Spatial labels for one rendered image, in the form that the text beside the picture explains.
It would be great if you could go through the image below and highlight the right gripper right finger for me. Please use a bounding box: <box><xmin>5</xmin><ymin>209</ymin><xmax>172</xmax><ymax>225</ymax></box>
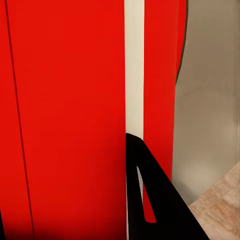
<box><xmin>125</xmin><ymin>133</ymin><xmax>210</xmax><ymax>240</ymax></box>

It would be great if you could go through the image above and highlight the radio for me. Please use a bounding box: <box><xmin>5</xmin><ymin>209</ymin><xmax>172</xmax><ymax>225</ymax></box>
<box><xmin>0</xmin><ymin>0</ymin><xmax>189</xmax><ymax>240</ymax></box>

